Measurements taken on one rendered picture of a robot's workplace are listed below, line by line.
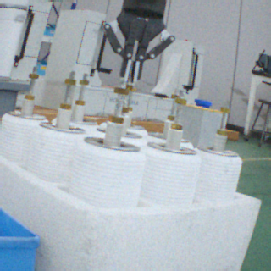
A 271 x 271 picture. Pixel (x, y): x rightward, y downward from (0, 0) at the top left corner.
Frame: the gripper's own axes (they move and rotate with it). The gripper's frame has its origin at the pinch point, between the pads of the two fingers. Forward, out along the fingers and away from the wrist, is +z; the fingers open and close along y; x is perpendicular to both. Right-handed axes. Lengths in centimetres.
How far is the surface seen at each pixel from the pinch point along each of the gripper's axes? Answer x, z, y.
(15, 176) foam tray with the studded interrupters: 10.3, 18.3, 16.8
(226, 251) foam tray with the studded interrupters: 10.9, 26.6, -19.9
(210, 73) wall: -530, -26, -204
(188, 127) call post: -19.5, 9.0, -17.8
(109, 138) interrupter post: 17.4, 9.3, 4.5
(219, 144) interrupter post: 5.1, 9.0, -15.8
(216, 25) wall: -531, -94, -204
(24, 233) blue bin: 19.8, 24.2, 14.8
